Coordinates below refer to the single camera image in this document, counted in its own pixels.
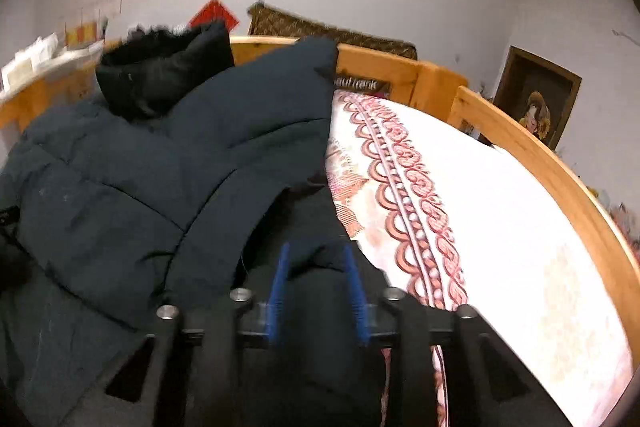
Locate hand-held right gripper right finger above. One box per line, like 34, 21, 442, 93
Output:
342, 243, 576, 427

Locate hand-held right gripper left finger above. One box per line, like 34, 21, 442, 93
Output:
61, 242, 293, 427

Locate black trousers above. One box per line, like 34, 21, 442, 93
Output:
0, 21, 391, 427

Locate pink floral quilt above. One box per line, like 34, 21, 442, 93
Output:
325, 89, 633, 427

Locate black printed headboard label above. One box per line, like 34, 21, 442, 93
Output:
332, 74, 391, 94

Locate framed portrait picture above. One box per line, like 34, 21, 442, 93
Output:
492, 46, 582, 151

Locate brown patterned cloth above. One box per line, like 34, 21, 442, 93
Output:
247, 2, 418, 60

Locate dried flower bunch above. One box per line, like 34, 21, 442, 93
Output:
585, 187, 640, 258

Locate white box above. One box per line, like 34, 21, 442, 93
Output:
0, 34, 62, 94

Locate wooden bed frame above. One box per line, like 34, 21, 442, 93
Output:
0, 36, 640, 338

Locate red wall decoration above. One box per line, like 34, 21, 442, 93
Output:
189, 0, 241, 30

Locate wall paper sheets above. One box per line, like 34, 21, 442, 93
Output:
62, 0, 124, 48

